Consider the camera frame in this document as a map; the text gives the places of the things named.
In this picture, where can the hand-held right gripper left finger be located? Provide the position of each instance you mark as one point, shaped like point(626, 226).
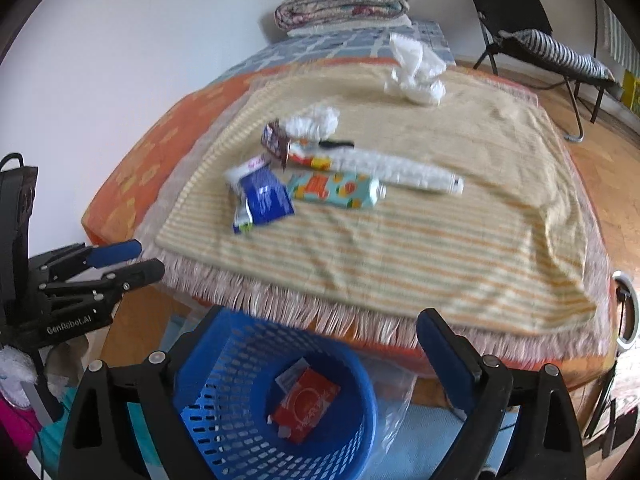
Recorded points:
point(162, 380)

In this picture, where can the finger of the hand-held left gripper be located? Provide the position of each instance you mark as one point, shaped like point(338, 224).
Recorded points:
point(135, 272)
point(115, 252)

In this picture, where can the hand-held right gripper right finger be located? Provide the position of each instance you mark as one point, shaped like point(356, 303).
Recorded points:
point(442, 355)

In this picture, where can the blue perforated plastic basket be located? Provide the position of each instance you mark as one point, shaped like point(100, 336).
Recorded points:
point(362, 410)

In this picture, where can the red paper packet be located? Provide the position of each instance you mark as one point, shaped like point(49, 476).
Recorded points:
point(305, 405)

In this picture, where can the blue foil packet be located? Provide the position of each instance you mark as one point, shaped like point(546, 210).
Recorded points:
point(265, 197)

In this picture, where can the white pink wrapper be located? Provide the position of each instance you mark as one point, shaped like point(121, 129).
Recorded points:
point(245, 167)

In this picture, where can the crushed clear plastic bottle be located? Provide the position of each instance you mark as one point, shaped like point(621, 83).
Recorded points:
point(390, 170)

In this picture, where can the dark snack wrapper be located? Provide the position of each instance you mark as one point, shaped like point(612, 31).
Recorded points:
point(275, 140)

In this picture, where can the teal orange carton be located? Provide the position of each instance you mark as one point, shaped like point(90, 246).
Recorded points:
point(335, 189)

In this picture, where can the small black plastic piece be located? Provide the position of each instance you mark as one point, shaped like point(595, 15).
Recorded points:
point(337, 144)

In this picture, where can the white plastic bag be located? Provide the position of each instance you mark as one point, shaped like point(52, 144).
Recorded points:
point(415, 75)

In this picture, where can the clear plastic bag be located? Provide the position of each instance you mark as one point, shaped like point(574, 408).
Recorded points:
point(395, 410)

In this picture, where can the orange flowered blanket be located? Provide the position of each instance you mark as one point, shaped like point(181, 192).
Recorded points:
point(150, 150)

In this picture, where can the pink cloth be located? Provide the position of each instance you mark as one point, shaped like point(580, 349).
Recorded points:
point(15, 420)

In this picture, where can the black tripod stand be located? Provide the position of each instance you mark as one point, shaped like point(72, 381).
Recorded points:
point(620, 425)

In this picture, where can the blue checked bedsheet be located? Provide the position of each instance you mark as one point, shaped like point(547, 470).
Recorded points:
point(325, 49)

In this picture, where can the striped cushion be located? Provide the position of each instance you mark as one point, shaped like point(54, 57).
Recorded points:
point(560, 52)

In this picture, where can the yellow plastic crate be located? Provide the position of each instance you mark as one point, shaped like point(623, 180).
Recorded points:
point(631, 90)

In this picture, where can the white folded sheet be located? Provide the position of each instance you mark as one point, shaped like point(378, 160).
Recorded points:
point(350, 27)

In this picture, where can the folded floral quilt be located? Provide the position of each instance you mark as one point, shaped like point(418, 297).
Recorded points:
point(340, 2)

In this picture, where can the black folding chair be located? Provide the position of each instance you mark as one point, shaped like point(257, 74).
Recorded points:
point(505, 5)

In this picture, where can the black clothes rack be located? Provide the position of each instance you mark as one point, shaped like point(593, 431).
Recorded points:
point(596, 15)

